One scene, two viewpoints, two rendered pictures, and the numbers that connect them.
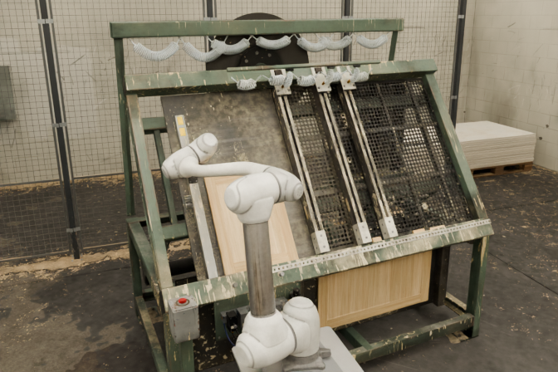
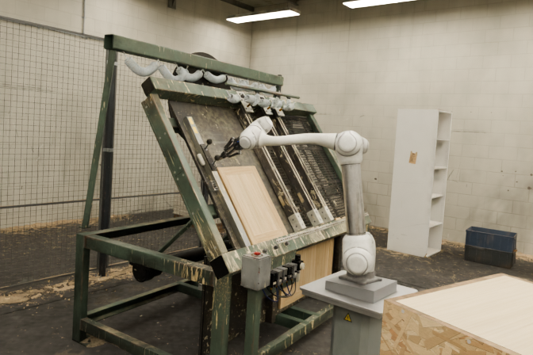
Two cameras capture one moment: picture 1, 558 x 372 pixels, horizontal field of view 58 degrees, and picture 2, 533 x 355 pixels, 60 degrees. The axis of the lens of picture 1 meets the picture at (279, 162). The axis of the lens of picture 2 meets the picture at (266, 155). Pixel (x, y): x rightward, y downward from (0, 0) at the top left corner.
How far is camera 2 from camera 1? 1.91 m
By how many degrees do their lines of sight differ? 35
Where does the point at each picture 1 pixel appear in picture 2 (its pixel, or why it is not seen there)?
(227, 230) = (243, 210)
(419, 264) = (327, 250)
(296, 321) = not seen: hidden behind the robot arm
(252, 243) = (356, 178)
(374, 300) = (308, 280)
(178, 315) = (262, 263)
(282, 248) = (278, 226)
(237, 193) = (354, 138)
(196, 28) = (170, 55)
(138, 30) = (132, 46)
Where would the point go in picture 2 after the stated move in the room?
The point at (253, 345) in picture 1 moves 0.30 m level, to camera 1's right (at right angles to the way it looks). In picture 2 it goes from (366, 253) to (406, 248)
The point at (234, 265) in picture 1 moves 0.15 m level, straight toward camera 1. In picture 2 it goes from (255, 237) to (270, 242)
